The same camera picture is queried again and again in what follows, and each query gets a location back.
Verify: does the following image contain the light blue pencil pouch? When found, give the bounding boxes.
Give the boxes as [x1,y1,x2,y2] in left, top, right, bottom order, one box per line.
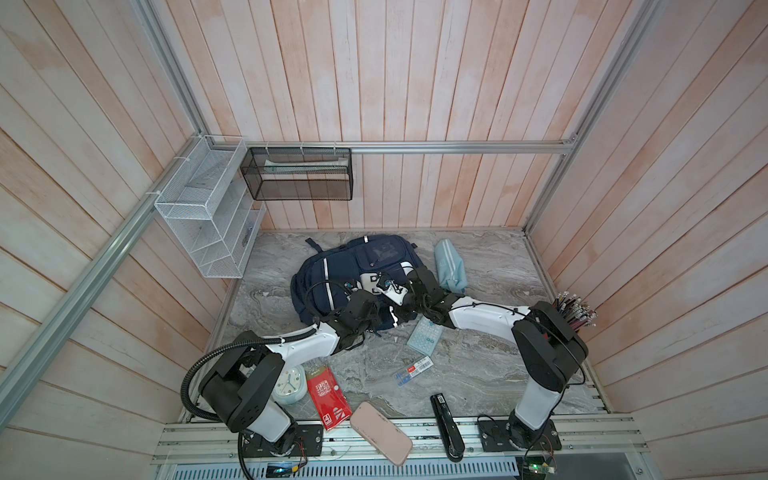
[434,239,469,294]

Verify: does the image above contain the mint green alarm clock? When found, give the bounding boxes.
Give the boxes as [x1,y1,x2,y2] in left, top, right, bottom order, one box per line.
[271,365,308,406]

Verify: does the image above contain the navy blue backpack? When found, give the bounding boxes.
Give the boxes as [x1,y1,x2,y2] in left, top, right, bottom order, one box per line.
[290,234,424,325]

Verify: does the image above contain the white wire mesh shelf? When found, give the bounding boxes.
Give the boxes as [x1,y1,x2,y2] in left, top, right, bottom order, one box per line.
[155,135,265,279]

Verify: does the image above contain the red booklet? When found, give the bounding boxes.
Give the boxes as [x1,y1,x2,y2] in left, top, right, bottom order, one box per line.
[307,366,352,431]

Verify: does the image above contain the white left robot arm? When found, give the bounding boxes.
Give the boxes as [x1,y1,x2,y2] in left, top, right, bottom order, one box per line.
[180,290,379,450]

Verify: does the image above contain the black mesh wall basket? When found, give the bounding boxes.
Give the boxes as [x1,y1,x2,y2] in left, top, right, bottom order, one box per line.
[240,146,354,201]

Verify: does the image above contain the light blue calculator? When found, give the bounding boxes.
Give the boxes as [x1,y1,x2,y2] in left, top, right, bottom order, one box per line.
[407,317,444,356]

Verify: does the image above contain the red pencil holder with pencils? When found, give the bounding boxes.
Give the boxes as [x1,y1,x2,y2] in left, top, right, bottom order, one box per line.
[552,291,598,332]

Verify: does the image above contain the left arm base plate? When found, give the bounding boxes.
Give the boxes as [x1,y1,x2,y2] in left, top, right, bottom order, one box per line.
[238,423,325,460]

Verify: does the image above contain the black stapler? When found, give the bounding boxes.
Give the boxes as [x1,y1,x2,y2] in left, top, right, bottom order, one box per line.
[430,393,465,463]

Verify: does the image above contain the pink pencil case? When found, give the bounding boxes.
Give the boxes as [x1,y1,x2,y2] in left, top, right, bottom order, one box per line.
[350,402,413,467]

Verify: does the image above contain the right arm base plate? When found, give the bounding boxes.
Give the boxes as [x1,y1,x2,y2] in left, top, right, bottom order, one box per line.
[476,415,562,452]

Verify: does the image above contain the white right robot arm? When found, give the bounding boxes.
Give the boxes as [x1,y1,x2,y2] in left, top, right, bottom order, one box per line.
[377,267,588,435]

